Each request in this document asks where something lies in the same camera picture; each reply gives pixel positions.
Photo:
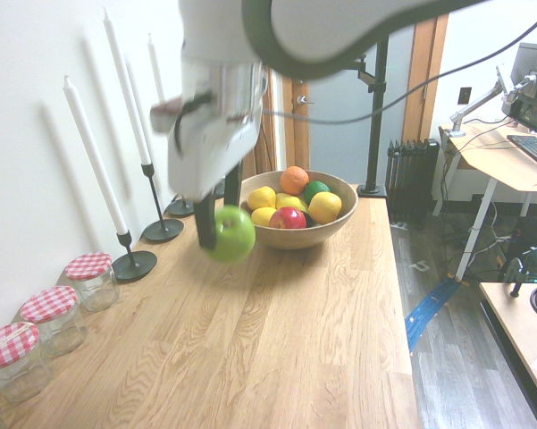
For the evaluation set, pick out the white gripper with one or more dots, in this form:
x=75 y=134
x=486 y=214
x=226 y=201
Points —
x=205 y=156

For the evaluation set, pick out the green apple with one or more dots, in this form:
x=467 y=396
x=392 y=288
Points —
x=234 y=239

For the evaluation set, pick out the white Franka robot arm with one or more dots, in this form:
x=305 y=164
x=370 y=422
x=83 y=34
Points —
x=214 y=27

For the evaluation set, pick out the red apple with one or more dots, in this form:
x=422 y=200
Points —
x=288 y=219

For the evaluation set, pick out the large yellow apple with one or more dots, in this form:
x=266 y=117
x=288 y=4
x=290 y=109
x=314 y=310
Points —
x=325 y=207

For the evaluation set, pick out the black candle holder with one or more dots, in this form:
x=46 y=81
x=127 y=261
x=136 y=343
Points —
x=134 y=268
x=163 y=231
x=181 y=208

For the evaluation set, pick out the yellow lemon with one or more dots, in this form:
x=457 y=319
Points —
x=291 y=202
x=263 y=216
x=261 y=197

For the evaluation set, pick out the orange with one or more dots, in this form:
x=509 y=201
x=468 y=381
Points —
x=295 y=179

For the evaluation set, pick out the wooden fruit bowl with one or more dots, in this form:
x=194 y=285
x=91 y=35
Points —
x=295 y=239

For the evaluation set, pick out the green lime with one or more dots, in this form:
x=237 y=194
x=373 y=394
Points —
x=317 y=191

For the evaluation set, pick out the white taper candle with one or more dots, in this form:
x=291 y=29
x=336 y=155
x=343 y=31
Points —
x=155 y=71
x=127 y=89
x=94 y=156

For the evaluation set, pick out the grey door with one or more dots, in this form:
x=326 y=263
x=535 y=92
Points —
x=339 y=143

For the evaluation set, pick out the glass jar red checked lid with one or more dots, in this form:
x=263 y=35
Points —
x=53 y=319
x=13 y=362
x=91 y=281

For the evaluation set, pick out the black monitor pole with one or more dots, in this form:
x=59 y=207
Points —
x=377 y=134

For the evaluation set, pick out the black radiator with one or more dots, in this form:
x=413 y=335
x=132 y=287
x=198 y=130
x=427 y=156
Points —
x=411 y=179

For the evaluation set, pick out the wooden office desk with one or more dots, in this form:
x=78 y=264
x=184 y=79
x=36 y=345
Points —
x=496 y=165

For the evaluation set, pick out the black table clamp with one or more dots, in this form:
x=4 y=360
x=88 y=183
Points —
x=514 y=277

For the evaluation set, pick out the black keyboard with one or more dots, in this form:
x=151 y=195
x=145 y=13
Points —
x=534 y=147

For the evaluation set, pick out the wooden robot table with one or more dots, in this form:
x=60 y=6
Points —
x=518 y=326

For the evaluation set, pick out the dark wall switch plate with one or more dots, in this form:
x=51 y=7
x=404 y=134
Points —
x=464 y=95

